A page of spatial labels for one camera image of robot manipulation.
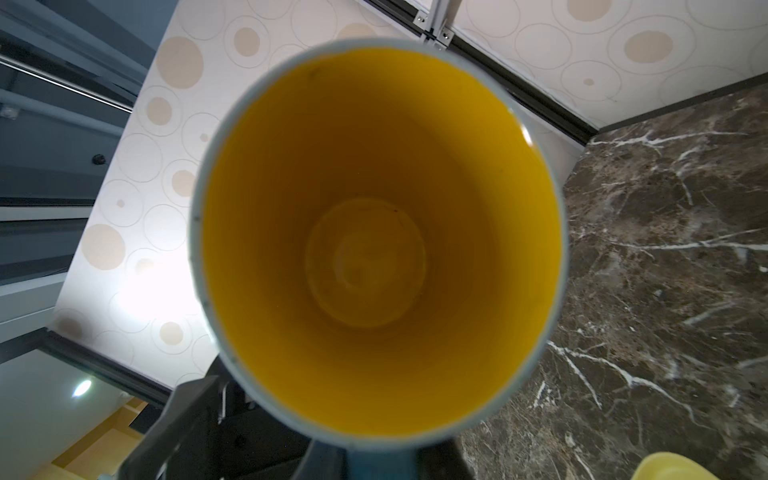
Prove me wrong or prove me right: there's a yellow plastic tray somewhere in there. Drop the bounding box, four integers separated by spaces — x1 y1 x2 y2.
631 452 718 480

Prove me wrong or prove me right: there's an aluminium rail back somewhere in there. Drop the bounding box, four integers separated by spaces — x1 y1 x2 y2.
413 0 462 50

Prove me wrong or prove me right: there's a blue mug yellow inside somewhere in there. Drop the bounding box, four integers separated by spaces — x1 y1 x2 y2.
188 38 568 479

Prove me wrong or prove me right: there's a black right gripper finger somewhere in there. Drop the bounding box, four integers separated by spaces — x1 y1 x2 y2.
116 376 223 479

